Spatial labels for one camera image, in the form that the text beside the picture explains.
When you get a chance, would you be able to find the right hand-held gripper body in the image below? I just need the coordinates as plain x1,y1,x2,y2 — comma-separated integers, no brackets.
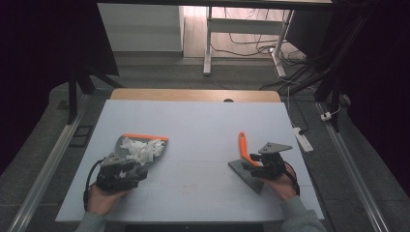
256,141,294,181

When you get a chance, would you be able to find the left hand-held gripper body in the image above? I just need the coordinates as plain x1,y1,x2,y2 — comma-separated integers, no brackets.
96,153,138,193

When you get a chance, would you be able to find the grey brush with orange handle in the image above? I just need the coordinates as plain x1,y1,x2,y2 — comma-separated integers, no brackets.
227,130,266,195

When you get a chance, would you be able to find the pile of white paper scraps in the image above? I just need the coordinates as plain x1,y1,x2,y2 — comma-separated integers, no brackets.
119,136,166,166

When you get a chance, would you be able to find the grey dustpan with orange edge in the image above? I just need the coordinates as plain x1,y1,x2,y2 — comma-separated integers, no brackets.
114,132,169,171

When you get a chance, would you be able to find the person's left hand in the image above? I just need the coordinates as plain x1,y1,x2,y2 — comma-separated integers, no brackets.
86,184,130,217

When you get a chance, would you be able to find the person's right hand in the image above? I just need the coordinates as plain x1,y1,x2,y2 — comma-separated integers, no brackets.
262,170,299,202

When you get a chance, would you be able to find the white power strip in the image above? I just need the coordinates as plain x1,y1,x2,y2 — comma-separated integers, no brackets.
292,127,314,153

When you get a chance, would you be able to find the white foam board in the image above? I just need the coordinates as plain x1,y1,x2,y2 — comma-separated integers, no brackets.
55,99,325,224

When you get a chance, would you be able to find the wooden table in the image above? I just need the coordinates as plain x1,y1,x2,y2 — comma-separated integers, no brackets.
110,88,281,103

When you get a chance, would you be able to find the black metal stand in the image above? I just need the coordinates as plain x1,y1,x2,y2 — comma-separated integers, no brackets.
67,62,124,126
283,13,375,133

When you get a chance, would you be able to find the white cabinet panel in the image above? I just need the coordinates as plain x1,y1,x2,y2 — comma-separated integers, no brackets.
98,3,185,52

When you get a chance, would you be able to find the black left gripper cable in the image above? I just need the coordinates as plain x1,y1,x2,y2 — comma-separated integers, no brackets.
82,159,106,212

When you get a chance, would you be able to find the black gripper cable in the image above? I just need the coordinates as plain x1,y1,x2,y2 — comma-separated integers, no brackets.
282,160,301,197
82,159,106,212

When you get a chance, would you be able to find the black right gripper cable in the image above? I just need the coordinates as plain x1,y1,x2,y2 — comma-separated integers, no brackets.
282,160,301,197

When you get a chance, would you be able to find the black rectangular floor frame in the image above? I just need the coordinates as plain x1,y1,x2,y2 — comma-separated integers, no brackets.
69,125,95,149

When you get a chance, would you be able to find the black power strip cable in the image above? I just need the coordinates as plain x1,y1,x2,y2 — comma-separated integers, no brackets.
287,93,309,135

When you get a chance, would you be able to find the aluminium rail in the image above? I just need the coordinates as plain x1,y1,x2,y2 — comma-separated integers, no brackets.
316,101,391,232
8,110,85,232

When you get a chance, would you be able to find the tangle of black floor cables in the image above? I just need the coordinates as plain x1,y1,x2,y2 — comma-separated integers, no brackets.
211,8,310,93

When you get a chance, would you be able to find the white desk frame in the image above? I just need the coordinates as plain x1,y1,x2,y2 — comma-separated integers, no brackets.
202,6,295,78

